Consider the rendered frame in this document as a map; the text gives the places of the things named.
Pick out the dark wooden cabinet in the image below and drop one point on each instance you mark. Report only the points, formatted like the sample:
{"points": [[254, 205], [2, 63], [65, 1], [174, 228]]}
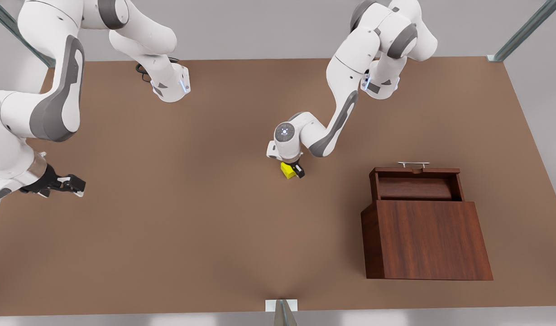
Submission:
{"points": [[429, 240]]}

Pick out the yellow square block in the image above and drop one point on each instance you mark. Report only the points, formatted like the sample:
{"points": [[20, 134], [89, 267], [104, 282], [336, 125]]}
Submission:
{"points": [[287, 170]]}

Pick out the silver frame post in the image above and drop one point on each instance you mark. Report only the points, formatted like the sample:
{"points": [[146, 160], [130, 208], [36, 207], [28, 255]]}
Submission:
{"points": [[282, 310], [15, 27], [524, 29]]}

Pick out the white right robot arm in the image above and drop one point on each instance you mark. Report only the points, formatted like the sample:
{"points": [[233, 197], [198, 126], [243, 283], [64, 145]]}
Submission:
{"points": [[56, 104]]}

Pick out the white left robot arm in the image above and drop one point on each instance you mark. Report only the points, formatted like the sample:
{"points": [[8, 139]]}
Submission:
{"points": [[341, 113]]}

